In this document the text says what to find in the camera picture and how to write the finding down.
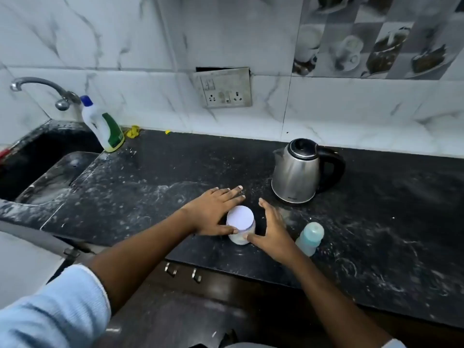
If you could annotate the clear milk powder jar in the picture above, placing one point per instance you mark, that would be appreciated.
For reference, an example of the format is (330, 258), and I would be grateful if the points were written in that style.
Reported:
(241, 237)

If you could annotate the light blue sleeve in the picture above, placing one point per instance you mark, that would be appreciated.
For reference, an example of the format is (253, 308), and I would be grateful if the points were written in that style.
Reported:
(54, 311)
(395, 344)

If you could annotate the light blue right sleeve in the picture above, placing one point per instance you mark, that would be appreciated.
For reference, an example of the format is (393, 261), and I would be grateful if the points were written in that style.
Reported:
(395, 344)

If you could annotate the person's left forearm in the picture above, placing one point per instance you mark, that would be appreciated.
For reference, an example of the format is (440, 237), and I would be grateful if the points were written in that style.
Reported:
(145, 250)

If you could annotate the light blue left sleeve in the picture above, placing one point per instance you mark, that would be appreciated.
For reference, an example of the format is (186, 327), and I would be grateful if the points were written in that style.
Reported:
(54, 311)

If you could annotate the grimy wall socket plate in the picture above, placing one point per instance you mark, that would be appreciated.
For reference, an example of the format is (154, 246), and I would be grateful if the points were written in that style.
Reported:
(224, 88)

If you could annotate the black stone sink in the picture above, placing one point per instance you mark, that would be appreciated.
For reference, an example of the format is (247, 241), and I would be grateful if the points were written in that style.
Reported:
(43, 166)

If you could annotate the crumpled yellow rag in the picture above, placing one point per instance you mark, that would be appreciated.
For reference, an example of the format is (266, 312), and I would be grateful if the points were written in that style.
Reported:
(133, 132)

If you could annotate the person's right hand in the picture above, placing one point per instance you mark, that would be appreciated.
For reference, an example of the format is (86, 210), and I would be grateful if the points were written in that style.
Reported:
(277, 239)

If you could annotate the clear plastic baby bottle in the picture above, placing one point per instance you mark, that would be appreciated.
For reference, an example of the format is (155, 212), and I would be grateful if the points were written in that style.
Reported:
(305, 247)

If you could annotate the person's right forearm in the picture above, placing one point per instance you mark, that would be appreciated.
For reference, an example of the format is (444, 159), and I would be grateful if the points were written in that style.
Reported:
(326, 304)

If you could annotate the chrome sink faucet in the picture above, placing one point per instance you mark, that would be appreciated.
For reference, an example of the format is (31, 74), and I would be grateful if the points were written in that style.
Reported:
(40, 82)

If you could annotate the white detergent bottle green label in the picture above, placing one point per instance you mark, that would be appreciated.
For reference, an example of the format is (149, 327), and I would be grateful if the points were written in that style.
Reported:
(103, 126)

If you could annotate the person's left hand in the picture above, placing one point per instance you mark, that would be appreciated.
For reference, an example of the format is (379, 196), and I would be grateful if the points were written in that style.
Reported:
(206, 213)

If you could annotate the light grey shirt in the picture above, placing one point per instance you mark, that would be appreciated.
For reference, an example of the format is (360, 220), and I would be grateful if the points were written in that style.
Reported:
(250, 346)

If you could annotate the translucent dome bottle cap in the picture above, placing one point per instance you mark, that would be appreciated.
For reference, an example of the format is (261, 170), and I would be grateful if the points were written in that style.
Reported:
(313, 231)

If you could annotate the lilac round jar lid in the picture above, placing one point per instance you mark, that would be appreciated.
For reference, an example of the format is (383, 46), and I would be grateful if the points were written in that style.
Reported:
(240, 217)

